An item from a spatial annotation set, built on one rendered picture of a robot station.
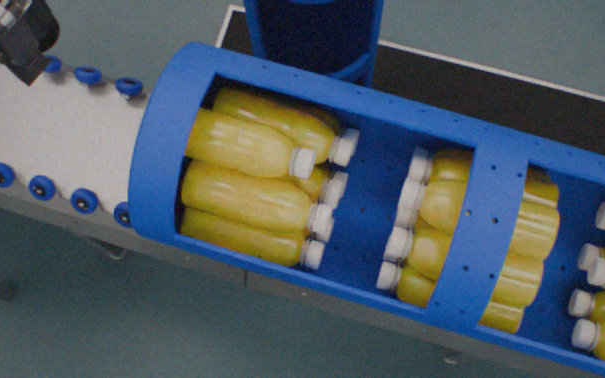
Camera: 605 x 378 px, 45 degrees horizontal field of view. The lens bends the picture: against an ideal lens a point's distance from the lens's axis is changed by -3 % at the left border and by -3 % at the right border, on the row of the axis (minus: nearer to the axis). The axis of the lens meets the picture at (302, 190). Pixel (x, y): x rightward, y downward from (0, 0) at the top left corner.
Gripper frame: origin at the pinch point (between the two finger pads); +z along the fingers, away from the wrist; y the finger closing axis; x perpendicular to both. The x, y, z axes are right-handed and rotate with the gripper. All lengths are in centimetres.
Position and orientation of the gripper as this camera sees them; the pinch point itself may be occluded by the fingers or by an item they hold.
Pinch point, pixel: (19, 55)
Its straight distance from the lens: 70.6
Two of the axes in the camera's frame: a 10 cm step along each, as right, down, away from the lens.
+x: -5.9, 7.8, -1.9
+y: -8.0, -5.7, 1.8
